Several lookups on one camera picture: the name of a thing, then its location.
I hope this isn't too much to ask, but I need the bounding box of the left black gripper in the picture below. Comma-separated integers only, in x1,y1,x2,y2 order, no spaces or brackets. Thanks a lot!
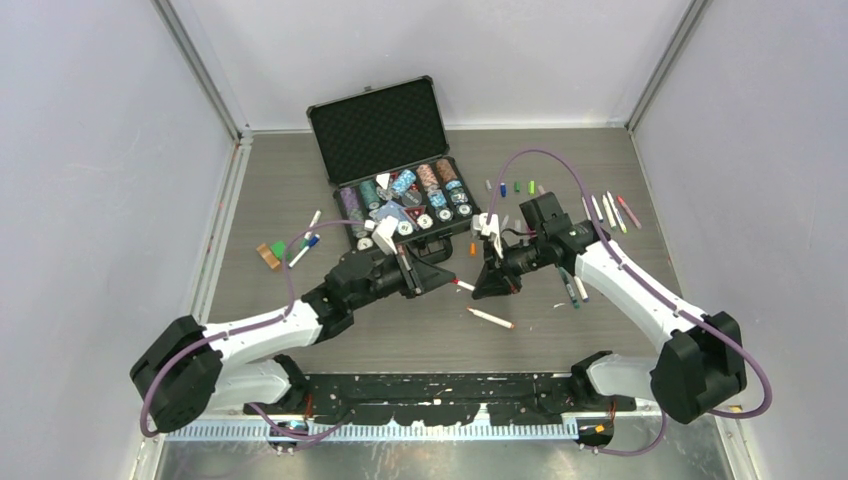
348,242,453,312

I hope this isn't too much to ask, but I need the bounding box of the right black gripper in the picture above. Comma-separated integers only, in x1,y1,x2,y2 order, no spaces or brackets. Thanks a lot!
474,234,548,298

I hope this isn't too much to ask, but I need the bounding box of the orange cap white marker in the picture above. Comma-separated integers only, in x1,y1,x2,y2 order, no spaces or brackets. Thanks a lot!
466,307,515,330

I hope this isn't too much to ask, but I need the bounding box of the dark green marker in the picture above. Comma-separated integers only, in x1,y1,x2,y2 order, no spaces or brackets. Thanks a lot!
558,267,580,309

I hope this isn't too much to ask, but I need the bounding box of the purple cap white marker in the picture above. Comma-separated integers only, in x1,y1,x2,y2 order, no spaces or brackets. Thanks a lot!
573,276,590,303

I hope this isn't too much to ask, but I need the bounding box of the blue tip white marker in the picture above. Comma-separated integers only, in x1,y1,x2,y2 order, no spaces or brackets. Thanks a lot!
288,234,320,269

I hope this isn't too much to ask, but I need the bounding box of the green tip white marker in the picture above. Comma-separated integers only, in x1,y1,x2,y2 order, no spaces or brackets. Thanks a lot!
300,209,322,249

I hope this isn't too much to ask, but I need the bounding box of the green cap white marker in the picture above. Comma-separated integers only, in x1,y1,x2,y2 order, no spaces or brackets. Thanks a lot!
601,195,618,230

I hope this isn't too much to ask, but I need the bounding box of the lime green cap marker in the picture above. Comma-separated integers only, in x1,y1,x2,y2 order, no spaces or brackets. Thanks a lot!
606,191,628,234

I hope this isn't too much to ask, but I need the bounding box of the pink marker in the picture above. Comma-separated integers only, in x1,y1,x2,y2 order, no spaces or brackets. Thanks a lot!
617,196,643,229

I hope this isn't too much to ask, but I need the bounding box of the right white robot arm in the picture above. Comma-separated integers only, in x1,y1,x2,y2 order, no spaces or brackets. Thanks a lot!
472,193,747,424

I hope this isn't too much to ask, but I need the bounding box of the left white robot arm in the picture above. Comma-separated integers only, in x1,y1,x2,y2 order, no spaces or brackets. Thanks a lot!
130,252,456,437

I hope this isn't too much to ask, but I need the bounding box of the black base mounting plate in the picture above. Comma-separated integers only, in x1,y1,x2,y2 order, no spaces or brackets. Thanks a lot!
260,373,636,426

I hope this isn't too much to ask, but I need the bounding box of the black poker chip case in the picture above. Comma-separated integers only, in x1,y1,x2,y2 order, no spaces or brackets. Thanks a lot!
306,76,480,263

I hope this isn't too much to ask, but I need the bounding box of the green toy block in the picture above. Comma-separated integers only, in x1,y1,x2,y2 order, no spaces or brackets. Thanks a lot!
270,241,286,260

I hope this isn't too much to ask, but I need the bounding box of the brown wooden block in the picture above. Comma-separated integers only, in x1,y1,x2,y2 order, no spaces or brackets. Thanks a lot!
256,243,282,271

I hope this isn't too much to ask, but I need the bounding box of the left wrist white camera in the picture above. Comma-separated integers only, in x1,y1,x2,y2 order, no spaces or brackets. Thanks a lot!
364,216,399,255

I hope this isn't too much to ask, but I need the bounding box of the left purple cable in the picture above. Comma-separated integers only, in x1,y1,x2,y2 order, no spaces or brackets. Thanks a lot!
139,220,372,455

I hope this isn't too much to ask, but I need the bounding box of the purple cable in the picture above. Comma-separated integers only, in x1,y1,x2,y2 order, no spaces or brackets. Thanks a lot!
486,148,774,458
139,220,372,455

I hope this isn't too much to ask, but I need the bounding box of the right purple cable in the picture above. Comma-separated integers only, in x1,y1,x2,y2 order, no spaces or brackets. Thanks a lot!
486,148,774,458

